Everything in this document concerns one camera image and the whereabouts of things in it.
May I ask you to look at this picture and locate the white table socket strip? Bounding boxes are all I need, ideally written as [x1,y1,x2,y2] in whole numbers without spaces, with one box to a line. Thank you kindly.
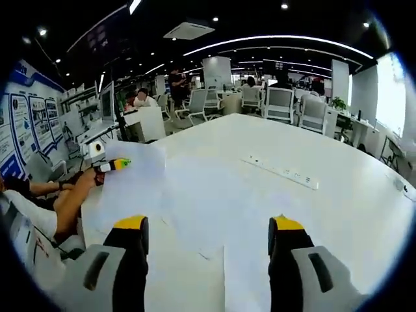
[240,155,320,190]

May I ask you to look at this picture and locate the small white box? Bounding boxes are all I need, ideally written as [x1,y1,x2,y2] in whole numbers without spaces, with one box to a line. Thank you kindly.
[392,177,410,194]

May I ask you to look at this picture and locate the white desk partition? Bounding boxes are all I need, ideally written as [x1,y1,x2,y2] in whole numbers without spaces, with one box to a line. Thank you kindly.
[124,106,167,143]

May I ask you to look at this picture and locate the white storage shelf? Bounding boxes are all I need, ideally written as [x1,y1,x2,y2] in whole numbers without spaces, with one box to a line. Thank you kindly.
[59,84,100,137]

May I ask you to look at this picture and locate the ceiling air conditioner vent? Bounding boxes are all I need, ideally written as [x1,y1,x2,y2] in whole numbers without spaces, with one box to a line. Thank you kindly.
[162,21,216,41]

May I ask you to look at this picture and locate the white grey chest device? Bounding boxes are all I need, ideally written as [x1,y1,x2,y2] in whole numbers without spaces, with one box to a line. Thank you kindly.
[0,194,33,257]

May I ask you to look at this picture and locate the round ceiling spotlights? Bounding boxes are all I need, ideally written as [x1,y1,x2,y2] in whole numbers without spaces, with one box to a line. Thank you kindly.
[21,2,371,64]

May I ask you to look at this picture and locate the white table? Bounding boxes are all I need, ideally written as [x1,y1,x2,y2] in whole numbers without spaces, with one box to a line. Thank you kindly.
[79,112,416,312]

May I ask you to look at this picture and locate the computer monitor on desk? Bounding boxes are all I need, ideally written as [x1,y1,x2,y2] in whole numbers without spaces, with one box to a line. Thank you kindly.
[99,80,116,124]

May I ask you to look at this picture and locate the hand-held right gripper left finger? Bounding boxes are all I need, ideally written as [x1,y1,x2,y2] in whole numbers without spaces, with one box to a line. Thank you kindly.
[57,214,150,312]

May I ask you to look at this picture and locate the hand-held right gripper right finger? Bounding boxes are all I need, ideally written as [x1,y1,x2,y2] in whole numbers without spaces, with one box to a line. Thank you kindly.
[268,213,370,312]

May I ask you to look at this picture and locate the person's left hand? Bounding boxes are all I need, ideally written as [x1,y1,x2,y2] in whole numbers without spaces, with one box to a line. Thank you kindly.
[71,168,105,192]

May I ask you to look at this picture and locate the group of white office chairs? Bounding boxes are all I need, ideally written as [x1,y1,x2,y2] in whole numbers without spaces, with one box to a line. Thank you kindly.
[155,84,330,135]

